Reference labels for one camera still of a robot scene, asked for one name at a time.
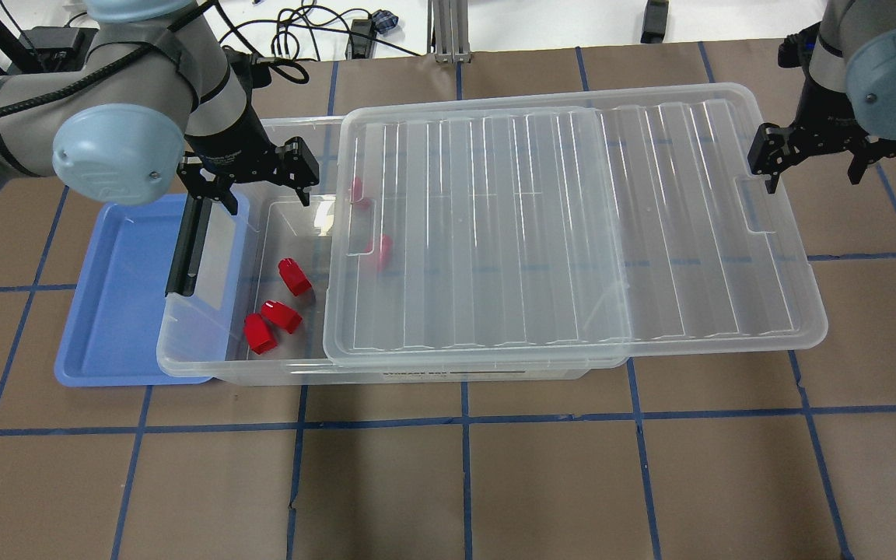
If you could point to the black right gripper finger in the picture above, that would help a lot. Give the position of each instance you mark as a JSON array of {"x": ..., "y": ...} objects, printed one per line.
[
  {"x": 771, "y": 168},
  {"x": 861, "y": 160}
]

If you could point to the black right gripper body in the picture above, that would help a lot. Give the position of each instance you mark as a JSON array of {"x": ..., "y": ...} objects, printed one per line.
[{"x": 825, "y": 105}]

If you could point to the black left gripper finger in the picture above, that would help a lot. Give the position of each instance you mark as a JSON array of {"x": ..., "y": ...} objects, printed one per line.
[
  {"x": 222, "y": 192},
  {"x": 304, "y": 176}
]

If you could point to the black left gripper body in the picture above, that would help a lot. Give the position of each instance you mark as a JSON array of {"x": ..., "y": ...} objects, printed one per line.
[{"x": 232, "y": 140}]

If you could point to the red block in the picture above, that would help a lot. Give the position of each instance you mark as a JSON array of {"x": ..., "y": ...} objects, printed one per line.
[
  {"x": 294, "y": 277},
  {"x": 258, "y": 334},
  {"x": 282, "y": 316}
]

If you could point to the clear plastic box lid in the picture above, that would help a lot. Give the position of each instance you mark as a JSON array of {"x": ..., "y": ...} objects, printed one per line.
[{"x": 713, "y": 263}]

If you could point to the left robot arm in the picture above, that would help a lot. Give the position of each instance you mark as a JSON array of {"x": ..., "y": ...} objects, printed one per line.
[{"x": 158, "y": 97}]

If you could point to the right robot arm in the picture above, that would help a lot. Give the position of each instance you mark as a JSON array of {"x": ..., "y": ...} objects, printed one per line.
[{"x": 848, "y": 99}]

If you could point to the clear plastic storage box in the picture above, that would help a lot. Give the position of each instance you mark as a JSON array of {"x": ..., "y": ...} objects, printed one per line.
[{"x": 300, "y": 257}]

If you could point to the blue plastic tray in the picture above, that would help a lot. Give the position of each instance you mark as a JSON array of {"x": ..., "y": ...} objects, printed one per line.
[{"x": 111, "y": 337}]

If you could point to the black power adapter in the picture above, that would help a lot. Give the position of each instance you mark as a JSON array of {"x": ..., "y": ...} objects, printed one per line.
[{"x": 655, "y": 21}]

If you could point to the black box latch handle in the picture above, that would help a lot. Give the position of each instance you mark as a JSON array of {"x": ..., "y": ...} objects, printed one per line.
[{"x": 188, "y": 249}]

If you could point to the aluminium frame post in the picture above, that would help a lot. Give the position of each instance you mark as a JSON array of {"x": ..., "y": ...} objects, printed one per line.
[{"x": 448, "y": 24}]

